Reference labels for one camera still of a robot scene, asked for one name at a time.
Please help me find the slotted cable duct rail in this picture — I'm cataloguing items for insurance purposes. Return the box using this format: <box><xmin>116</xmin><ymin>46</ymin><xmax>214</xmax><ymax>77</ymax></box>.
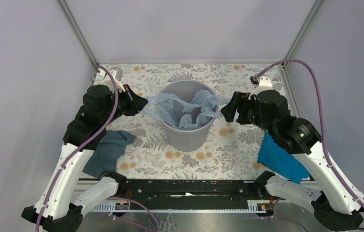
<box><xmin>91</xmin><ymin>201</ymin><xmax>267</xmax><ymax>214</ymax></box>

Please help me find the light blue plastic trash bag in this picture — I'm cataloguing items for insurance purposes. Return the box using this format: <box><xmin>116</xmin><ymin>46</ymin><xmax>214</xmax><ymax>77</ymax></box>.
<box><xmin>141</xmin><ymin>90</ymin><xmax>229</xmax><ymax>131</ymax></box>

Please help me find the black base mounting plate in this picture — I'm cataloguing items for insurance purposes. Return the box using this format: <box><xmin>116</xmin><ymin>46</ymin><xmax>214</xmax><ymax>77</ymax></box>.
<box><xmin>114</xmin><ymin>179</ymin><xmax>272</xmax><ymax>206</ymax></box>

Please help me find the grey-blue cloth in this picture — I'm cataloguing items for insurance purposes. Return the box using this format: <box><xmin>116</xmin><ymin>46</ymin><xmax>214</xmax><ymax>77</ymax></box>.
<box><xmin>83</xmin><ymin>130</ymin><xmax>136</xmax><ymax>179</ymax></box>

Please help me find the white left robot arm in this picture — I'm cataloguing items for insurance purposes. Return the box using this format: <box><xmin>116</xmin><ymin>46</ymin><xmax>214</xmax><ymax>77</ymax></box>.
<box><xmin>21</xmin><ymin>85</ymin><xmax>148</xmax><ymax>232</ymax></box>

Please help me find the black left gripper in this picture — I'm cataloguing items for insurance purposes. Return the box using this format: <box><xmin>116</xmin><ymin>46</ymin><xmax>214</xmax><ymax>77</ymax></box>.
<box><xmin>102</xmin><ymin>83</ymin><xmax>149</xmax><ymax>125</ymax></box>

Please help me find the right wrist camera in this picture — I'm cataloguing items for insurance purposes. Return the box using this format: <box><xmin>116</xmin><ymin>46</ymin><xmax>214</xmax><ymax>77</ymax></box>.
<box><xmin>249</xmin><ymin>76</ymin><xmax>274</xmax><ymax>99</ymax></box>

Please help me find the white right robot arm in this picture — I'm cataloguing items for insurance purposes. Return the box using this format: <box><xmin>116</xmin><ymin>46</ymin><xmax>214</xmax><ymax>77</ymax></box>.
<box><xmin>221</xmin><ymin>90</ymin><xmax>364</xmax><ymax>232</ymax></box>

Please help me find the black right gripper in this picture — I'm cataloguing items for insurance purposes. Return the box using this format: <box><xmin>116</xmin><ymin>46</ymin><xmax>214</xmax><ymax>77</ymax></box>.
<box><xmin>219</xmin><ymin>91</ymin><xmax>276</xmax><ymax>136</ymax></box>

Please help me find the bright blue cloth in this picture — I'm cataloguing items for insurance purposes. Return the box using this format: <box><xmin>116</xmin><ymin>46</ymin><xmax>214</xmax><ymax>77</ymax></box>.
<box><xmin>257</xmin><ymin>133</ymin><xmax>310</xmax><ymax>184</ymax></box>

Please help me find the grey plastic trash bin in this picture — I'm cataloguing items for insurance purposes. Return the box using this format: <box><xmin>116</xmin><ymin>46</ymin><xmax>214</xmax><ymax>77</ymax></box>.
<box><xmin>161</xmin><ymin>80</ymin><xmax>215</xmax><ymax>152</ymax></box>

